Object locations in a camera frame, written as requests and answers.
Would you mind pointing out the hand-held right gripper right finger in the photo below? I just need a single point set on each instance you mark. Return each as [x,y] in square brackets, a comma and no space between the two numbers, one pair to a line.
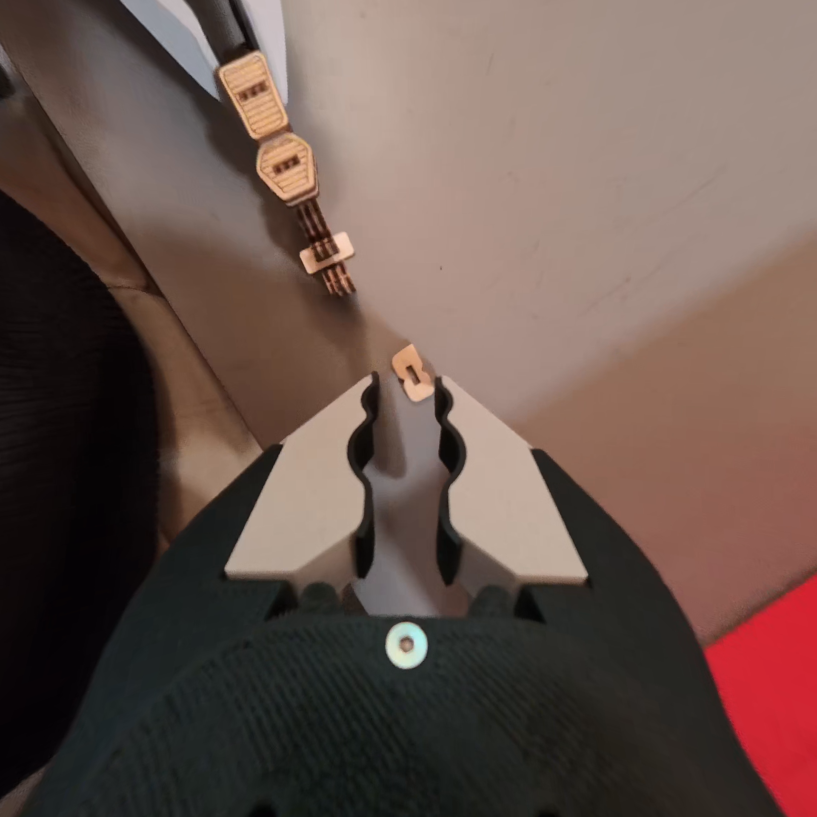
[510,510]

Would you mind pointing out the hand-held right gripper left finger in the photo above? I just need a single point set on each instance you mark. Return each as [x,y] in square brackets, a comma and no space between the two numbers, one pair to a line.
[300,510]

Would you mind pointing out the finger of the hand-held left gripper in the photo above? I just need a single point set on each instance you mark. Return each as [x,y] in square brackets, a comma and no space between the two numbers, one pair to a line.
[271,32]
[179,32]

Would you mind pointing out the wooden puzzle model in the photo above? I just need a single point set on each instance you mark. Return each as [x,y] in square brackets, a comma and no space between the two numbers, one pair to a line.
[284,169]

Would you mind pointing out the small wooden puzzle piece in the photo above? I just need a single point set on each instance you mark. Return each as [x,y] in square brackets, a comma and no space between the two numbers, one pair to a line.
[403,357]

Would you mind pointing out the grey desk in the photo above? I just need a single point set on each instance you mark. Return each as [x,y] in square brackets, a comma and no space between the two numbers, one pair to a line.
[574,223]

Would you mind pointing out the beige trousers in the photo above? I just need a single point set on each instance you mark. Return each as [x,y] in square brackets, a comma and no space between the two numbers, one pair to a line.
[191,415]

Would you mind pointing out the person's black sweater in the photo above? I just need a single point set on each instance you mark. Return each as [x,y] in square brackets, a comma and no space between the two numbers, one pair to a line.
[64,479]

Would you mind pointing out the red box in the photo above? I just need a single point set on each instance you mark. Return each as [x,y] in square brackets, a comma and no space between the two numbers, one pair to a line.
[766,702]

